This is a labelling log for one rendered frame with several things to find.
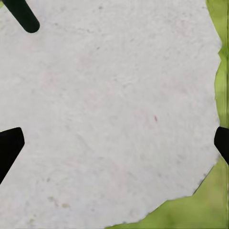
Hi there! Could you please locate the insectifuge atomizer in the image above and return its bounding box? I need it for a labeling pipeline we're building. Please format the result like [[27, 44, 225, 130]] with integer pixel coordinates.
[[1, 0, 40, 33]]

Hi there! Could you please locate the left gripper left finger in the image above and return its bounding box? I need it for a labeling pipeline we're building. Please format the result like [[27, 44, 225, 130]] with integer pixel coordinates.
[[0, 127, 25, 184]]

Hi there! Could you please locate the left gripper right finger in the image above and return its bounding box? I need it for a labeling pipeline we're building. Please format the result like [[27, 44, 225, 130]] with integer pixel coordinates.
[[214, 126, 229, 165]]

